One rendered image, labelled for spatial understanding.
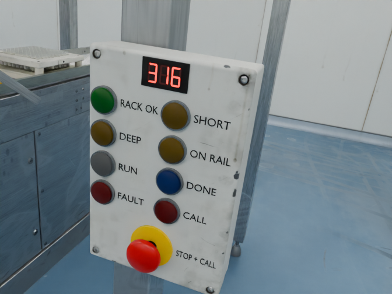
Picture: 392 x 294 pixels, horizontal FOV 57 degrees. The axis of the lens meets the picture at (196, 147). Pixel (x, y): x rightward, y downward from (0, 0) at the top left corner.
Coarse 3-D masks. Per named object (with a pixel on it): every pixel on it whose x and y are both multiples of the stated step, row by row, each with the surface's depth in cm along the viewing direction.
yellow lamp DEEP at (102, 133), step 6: (96, 126) 38; (102, 126) 38; (108, 126) 38; (96, 132) 38; (102, 132) 38; (108, 132) 38; (96, 138) 38; (102, 138) 38; (108, 138) 38; (102, 144) 38; (108, 144) 39
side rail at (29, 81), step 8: (88, 64) 142; (48, 72) 122; (56, 72) 124; (64, 72) 128; (72, 72) 133; (80, 72) 137; (88, 72) 142; (16, 80) 109; (24, 80) 112; (32, 80) 115; (40, 80) 118; (48, 80) 122; (56, 80) 125; (0, 88) 104; (8, 88) 106
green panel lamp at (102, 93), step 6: (96, 90) 37; (102, 90) 36; (96, 96) 37; (102, 96) 36; (108, 96) 36; (96, 102) 37; (102, 102) 37; (108, 102) 36; (96, 108) 37; (102, 108) 37; (108, 108) 37
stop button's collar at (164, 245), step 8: (136, 232) 41; (144, 232) 41; (152, 232) 41; (160, 232) 40; (152, 240) 41; (160, 240) 41; (168, 240) 40; (160, 248) 41; (168, 248) 41; (160, 256) 41; (168, 256) 41; (160, 264) 42
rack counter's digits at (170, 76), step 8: (152, 64) 34; (160, 64) 34; (152, 72) 34; (160, 72) 34; (168, 72) 34; (176, 72) 33; (152, 80) 35; (160, 80) 34; (168, 80) 34; (176, 80) 34
